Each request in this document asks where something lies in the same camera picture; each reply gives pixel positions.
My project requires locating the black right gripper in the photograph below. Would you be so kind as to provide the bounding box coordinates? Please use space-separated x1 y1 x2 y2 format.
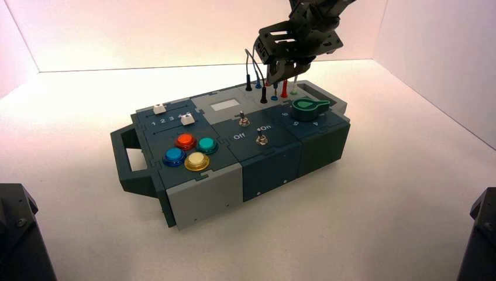
256 17 344 79

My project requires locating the blue jumper wire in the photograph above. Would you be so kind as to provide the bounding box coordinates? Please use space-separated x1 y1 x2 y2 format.
252 46 280 101

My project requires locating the green rotary knob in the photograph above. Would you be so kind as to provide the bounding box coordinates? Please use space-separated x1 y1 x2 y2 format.
291 98 332 122

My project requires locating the small white display window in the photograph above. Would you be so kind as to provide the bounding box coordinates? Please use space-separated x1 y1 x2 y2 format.
210 99 240 112

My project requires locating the dark teal grey control box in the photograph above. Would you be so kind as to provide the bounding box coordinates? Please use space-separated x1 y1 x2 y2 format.
110 79 352 231

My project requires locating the green push button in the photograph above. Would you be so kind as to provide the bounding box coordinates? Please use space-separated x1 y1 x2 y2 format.
197 137 219 155

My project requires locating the red push button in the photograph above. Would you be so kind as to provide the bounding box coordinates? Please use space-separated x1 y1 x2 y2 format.
175 133 197 151

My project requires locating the yellow push button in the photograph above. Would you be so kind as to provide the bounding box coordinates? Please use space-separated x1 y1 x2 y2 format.
184 152 211 172

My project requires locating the blue push button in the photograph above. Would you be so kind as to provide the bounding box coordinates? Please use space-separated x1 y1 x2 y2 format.
163 147 187 167

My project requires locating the red jumper wire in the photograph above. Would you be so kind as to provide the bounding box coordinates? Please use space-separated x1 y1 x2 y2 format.
265 76 290 98

